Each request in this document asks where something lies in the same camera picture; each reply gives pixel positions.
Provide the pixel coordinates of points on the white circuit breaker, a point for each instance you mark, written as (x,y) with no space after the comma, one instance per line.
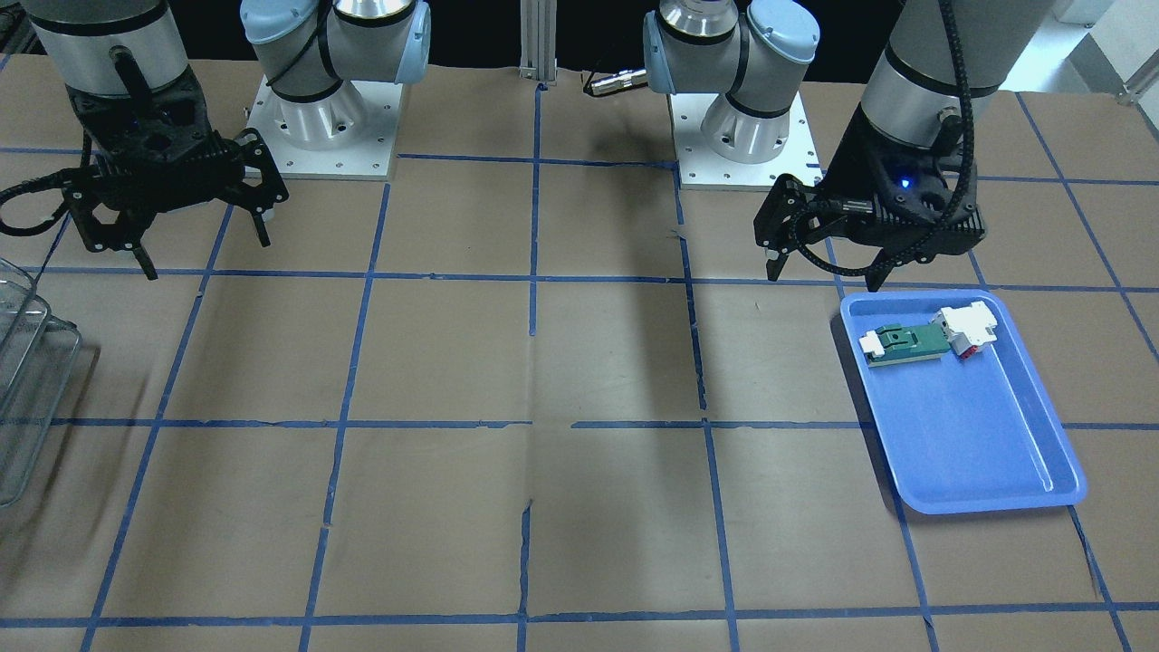
(967,330)

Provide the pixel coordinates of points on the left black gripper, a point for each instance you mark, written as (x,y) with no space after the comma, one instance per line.
(849,170)

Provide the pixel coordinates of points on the green terminal block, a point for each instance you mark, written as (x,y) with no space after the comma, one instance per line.
(895,343)

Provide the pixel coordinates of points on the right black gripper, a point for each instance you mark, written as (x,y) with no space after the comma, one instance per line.
(251,177)

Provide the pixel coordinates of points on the aluminium frame post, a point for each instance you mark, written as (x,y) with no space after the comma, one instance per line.
(537,61)

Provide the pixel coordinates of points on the blue plastic tray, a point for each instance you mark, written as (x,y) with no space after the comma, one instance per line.
(963,436)

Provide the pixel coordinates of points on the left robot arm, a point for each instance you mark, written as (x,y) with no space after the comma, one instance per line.
(941,56)

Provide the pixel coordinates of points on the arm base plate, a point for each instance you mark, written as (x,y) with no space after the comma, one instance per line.
(348,136)
(703,166)

